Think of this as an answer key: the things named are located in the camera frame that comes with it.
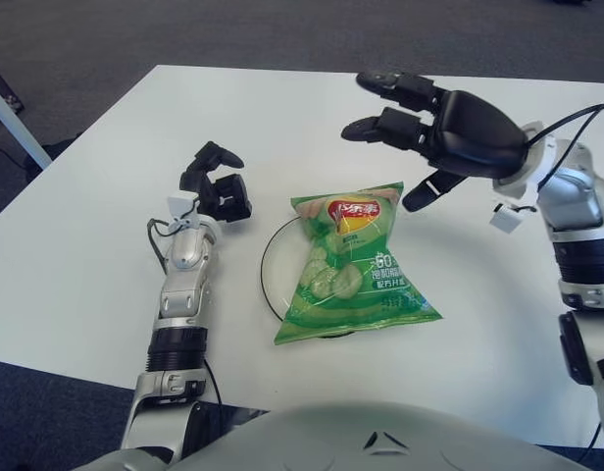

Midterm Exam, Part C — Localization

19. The white table leg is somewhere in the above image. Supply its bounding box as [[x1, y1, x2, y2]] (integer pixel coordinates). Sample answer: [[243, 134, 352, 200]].
[[0, 78, 53, 171]]

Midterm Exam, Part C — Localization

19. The black left elbow cable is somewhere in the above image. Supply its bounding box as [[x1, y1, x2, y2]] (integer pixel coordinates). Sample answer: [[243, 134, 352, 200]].
[[203, 360, 224, 406]]

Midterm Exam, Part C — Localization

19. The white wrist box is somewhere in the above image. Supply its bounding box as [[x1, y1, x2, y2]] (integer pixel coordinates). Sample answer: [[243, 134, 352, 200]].
[[167, 194, 201, 221], [488, 203, 525, 233]]

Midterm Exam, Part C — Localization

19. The green potato chip bag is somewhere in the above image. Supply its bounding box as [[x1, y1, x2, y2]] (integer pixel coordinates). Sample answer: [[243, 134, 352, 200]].
[[274, 181, 446, 347]]

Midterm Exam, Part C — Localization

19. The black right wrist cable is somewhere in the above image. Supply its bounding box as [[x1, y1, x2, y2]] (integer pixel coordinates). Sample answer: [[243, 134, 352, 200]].
[[525, 100, 604, 187]]

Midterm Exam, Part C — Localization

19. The black wheeled base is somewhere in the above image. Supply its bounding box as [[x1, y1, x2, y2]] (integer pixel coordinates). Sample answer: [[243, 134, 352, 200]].
[[0, 68, 26, 117]]

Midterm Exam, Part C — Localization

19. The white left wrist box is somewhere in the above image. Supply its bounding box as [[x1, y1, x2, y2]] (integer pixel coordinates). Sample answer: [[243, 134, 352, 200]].
[[167, 194, 201, 221]]

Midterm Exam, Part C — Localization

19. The white plate with black rim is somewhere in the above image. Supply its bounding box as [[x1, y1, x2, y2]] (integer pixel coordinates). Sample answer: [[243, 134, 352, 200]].
[[260, 215, 362, 340]]

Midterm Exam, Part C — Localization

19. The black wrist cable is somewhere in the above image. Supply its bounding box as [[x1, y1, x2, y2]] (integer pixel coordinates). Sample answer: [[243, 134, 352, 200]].
[[525, 100, 604, 187], [145, 218, 178, 276]]

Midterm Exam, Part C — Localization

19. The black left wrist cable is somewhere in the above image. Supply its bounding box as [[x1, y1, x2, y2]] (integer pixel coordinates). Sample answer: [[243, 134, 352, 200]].
[[145, 218, 178, 276]]

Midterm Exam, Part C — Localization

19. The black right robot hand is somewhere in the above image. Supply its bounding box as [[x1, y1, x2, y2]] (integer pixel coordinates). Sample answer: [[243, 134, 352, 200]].
[[339, 71, 529, 213]]

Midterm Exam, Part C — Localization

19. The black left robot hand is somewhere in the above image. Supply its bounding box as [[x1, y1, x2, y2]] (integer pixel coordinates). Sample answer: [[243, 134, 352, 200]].
[[178, 140, 255, 226]]

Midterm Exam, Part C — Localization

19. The grey robot torso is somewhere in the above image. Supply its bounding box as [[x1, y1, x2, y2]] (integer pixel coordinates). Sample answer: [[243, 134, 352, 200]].
[[85, 401, 604, 471]]

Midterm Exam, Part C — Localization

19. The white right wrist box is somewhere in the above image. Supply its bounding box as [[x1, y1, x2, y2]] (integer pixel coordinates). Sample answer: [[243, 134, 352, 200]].
[[488, 203, 525, 233]]

